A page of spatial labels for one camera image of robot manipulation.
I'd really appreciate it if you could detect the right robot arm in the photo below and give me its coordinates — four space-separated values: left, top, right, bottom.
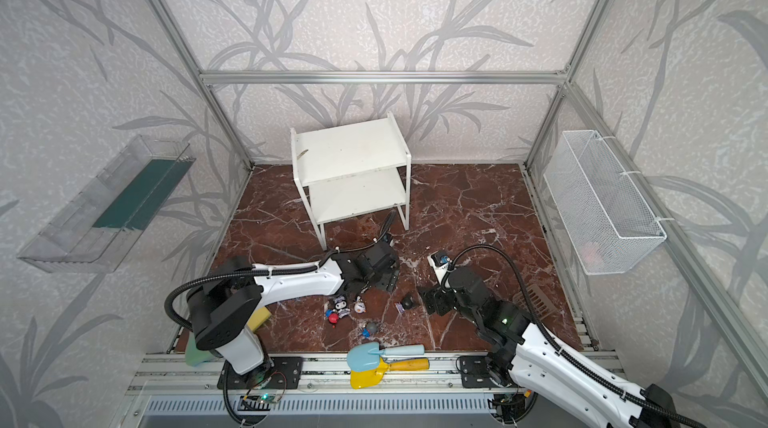
420 251 699 427

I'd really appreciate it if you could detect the yellow toy shovel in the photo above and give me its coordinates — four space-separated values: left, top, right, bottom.
350 358 430 389

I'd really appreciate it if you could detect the clear plastic wall tray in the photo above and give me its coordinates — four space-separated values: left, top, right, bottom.
18 135 196 274

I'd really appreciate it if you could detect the black-headed purple figurine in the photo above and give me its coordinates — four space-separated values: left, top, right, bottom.
395 293 418 314

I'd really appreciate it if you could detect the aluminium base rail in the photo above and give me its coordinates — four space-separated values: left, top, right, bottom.
122 349 631 396

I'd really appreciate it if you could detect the yellow sponge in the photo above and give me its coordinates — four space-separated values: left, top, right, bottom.
246 307 272 332

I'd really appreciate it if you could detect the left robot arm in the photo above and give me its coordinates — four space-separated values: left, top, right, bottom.
163 211 399 375

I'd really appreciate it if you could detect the white wire mesh basket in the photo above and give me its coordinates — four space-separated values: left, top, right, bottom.
544 130 667 276

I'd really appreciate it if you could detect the brown plastic toy rake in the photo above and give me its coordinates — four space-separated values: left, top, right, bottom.
513 284 558 320

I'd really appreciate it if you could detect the pink white small figurine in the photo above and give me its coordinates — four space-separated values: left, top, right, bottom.
353 296 367 314

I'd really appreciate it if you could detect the light blue toy shovel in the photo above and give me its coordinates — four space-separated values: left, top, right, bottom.
346 342 425 372

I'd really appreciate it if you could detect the pale green plastic object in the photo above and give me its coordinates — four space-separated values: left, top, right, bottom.
184 332 218 367

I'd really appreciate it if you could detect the aluminium cage frame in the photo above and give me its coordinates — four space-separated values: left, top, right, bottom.
145 0 767 397

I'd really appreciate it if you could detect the green circuit board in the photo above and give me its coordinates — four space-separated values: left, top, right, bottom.
239 393 283 412

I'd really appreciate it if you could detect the grey blue small figurine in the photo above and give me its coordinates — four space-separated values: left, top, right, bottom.
362 321 380 338

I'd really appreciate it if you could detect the white two-tier metal shelf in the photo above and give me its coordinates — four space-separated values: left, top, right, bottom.
290 113 412 249

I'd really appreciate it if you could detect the pink item in basket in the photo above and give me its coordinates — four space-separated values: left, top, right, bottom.
579 242 604 270

